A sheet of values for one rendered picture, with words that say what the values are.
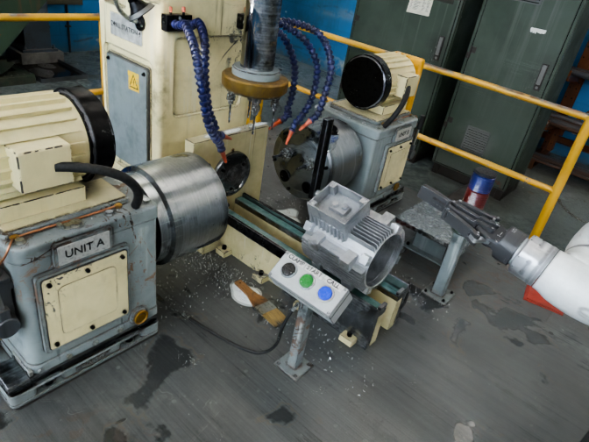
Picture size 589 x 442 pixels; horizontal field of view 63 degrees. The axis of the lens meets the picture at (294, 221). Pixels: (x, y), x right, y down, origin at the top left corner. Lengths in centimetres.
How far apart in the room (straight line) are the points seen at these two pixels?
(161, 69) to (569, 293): 108
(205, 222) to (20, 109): 46
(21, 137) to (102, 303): 36
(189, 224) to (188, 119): 44
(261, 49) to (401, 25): 338
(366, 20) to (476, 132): 143
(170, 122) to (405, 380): 94
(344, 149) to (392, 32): 315
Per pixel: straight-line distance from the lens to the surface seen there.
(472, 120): 437
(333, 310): 97
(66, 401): 114
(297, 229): 145
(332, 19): 740
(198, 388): 113
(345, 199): 124
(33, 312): 102
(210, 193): 118
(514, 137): 428
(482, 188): 136
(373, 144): 167
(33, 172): 90
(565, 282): 102
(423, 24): 451
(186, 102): 147
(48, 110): 96
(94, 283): 103
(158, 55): 138
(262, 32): 129
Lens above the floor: 168
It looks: 31 degrees down
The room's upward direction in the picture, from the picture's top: 10 degrees clockwise
